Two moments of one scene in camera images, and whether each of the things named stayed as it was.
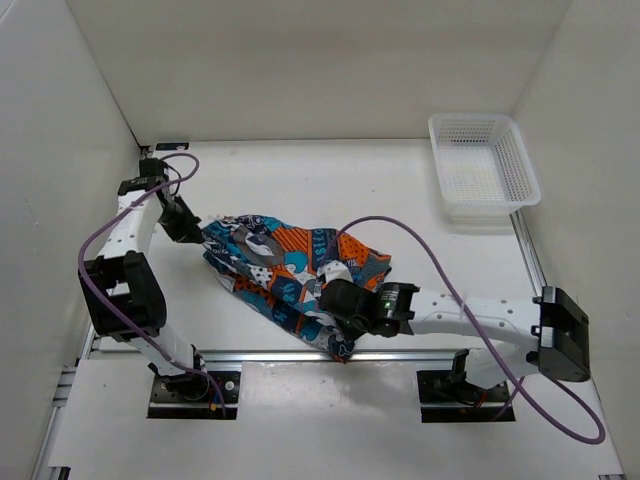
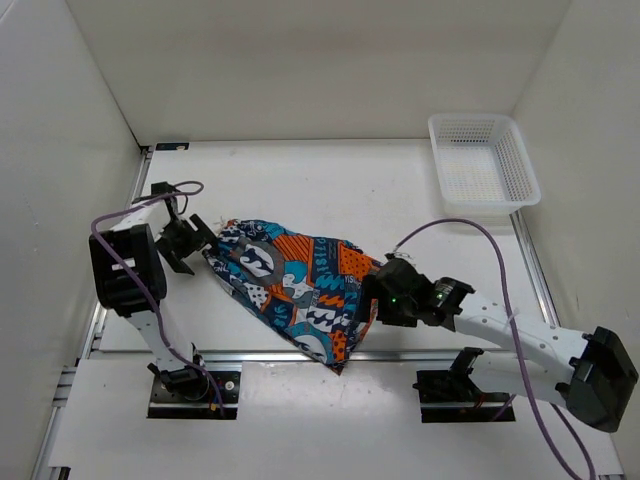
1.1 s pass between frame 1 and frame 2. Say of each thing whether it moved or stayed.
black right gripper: moved
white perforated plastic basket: stayed
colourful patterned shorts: moved
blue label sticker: stayed
